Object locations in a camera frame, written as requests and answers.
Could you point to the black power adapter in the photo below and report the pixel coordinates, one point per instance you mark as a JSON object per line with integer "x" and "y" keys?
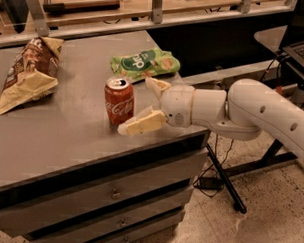
{"x": 210, "y": 183}

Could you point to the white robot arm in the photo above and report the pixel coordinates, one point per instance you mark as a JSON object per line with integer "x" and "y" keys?
{"x": 241, "y": 113}

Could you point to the grey drawer cabinet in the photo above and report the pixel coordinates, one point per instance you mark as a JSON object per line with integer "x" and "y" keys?
{"x": 67, "y": 176}

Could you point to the red coke can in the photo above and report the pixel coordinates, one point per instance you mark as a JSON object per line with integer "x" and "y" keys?
{"x": 119, "y": 99}

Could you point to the black metal table leg frame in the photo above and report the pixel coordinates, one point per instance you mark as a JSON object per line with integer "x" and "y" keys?
{"x": 270, "y": 158}

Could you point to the brown yellow chip bag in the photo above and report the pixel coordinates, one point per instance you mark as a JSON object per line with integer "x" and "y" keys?
{"x": 34, "y": 73}

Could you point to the grey metal railing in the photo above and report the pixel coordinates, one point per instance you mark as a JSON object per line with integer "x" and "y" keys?
{"x": 133, "y": 15}

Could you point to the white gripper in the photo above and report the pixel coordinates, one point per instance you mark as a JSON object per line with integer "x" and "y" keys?
{"x": 177, "y": 103}

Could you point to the green chip bag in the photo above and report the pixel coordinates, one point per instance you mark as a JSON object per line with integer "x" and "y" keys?
{"x": 148, "y": 63}

